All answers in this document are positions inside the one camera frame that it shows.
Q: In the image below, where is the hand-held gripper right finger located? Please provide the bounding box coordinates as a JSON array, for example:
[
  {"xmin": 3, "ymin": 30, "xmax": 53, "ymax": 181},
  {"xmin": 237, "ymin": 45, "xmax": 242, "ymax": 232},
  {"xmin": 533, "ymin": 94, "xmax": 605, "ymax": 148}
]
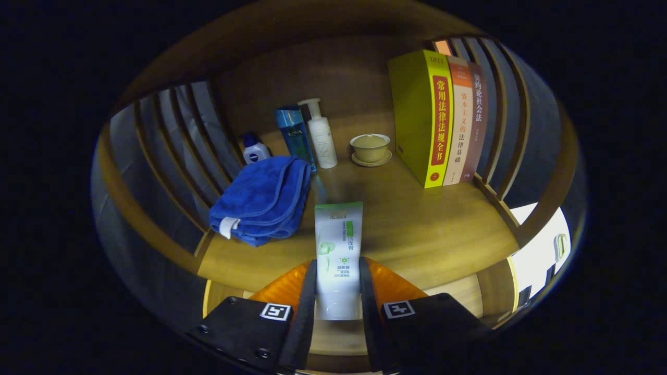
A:
[{"xmin": 359, "ymin": 256, "xmax": 496, "ymax": 373}]

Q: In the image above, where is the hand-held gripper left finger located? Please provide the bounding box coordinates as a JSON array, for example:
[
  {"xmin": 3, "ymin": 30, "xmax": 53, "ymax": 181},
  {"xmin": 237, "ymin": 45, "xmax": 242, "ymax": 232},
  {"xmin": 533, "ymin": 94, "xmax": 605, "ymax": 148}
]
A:
[{"xmin": 185, "ymin": 259, "xmax": 318, "ymax": 373}]

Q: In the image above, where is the white and green tube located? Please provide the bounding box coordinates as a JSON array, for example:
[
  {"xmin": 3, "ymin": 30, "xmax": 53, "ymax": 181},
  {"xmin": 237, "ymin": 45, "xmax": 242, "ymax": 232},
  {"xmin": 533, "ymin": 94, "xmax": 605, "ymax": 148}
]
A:
[{"xmin": 314, "ymin": 202, "xmax": 364, "ymax": 321}]

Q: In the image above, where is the wooden countertop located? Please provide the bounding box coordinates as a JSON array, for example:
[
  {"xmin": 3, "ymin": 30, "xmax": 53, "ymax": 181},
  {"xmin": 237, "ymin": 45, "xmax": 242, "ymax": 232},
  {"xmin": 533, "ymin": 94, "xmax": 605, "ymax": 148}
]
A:
[{"xmin": 198, "ymin": 112, "xmax": 522, "ymax": 292}]

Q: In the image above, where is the white side cabinet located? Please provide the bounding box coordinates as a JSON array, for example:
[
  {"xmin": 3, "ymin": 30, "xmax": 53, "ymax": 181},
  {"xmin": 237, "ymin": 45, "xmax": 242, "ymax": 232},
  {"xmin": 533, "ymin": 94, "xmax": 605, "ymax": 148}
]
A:
[{"xmin": 508, "ymin": 202, "xmax": 572, "ymax": 308}]

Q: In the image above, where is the wooden cabinet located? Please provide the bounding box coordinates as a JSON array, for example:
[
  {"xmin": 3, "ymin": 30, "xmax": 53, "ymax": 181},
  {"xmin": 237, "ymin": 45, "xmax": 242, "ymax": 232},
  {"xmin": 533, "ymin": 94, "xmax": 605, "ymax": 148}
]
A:
[{"xmin": 91, "ymin": 0, "xmax": 587, "ymax": 373}]

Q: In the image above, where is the blue folded towel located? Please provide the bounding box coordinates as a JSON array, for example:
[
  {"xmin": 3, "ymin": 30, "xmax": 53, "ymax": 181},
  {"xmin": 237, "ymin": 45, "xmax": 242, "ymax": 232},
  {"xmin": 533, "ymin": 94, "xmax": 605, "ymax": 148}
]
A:
[{"xmin": 209, "ymin": 156, "xmax": 312, "ymax": 247}]

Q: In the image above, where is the small blue-capped white bottle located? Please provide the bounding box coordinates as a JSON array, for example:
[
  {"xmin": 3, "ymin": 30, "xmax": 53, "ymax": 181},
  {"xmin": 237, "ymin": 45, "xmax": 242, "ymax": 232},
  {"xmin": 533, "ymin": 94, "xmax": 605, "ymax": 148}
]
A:
[{"xmin": 241, "ymin": 132, "xmax": 271, "ymax": 165}]

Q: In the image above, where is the beige lidded tea bowl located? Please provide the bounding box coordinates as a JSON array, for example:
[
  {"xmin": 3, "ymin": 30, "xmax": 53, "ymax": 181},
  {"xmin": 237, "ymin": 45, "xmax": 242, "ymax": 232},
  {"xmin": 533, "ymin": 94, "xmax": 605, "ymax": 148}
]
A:
[{"xmin": 350, "ymin": 133, "xmax": 393, "ymax": 167}]

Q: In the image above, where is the white pump bottle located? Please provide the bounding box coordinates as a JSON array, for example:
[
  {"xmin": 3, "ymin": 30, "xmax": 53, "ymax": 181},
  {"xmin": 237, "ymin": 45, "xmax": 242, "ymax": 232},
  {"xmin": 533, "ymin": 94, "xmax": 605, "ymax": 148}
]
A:
[{"xmin": 298, "ymin": 98, "xmax": 338, "ymax": 169}]

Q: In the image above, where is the tall blue bottle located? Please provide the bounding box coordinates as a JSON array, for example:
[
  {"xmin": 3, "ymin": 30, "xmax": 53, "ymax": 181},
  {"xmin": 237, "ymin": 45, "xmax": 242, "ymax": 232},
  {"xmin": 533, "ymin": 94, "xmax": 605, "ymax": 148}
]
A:
[{"xmin": 275, "ymin": 106, "xmax": 317, "ymax": 172}]

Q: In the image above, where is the thick yellow book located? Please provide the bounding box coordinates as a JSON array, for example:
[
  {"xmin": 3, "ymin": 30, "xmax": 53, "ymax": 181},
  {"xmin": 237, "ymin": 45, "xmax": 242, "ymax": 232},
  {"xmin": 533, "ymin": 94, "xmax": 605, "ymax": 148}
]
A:
[{"xmin": 387, "ymin": 49, "xmax": 454, "ymax": 189}]

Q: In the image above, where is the orange and white book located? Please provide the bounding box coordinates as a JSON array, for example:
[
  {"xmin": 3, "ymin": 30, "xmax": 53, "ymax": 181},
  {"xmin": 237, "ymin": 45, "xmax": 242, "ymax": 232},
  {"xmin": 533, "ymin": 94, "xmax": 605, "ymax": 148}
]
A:
[{"xmin": 442, "ymin": 55, "xmax": 474, "ymax": 186}]

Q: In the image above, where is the brown book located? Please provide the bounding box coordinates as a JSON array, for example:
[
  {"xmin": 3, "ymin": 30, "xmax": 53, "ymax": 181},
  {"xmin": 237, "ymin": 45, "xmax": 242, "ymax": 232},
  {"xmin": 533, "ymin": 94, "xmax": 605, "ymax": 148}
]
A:
[{"xmin": 460, "ymin": 61, "xmax": 488, "ymax": 183}]

